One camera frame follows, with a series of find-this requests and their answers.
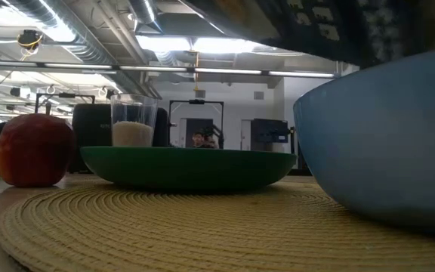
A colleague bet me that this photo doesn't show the blue frosted flakes cereal box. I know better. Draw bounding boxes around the blue frosted flakes cereal box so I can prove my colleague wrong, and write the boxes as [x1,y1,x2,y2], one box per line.
[181,0,435,70]

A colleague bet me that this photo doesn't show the red apple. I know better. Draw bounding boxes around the red apple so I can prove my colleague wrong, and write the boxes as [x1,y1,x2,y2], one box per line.
[0,101,77,189]

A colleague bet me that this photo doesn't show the person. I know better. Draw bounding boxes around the person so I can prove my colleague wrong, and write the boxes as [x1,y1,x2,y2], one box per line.
[191,129,220,150]

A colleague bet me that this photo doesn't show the black gantry stand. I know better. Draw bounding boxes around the black gantry stand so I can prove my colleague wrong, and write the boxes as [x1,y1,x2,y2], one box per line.
[168,98,226,150]

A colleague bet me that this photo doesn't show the green plate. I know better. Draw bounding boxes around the green plate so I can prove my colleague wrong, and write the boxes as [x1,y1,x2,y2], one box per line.
[79,145,298,192]

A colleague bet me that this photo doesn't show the black boxy machine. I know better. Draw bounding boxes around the black boxy machine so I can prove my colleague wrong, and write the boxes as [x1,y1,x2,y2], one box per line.
[250,117,291,145]

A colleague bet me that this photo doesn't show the clear glass of milk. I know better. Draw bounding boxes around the clear glass of milk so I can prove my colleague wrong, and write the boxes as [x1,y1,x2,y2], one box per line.
[110,93,159,148]

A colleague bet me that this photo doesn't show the long ceiling light strip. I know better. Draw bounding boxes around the long ceiling light strip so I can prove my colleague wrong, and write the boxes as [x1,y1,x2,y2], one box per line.
[0,59,336,79]

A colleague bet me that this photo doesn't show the yellow round woven placemat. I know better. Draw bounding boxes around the yellow round woven placemat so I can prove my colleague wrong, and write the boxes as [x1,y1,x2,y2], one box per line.
[0,176,435,272]

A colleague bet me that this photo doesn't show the blue bowl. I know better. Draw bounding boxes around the blue bowl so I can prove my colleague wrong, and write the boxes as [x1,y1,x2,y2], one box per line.
[292,46,435,240]

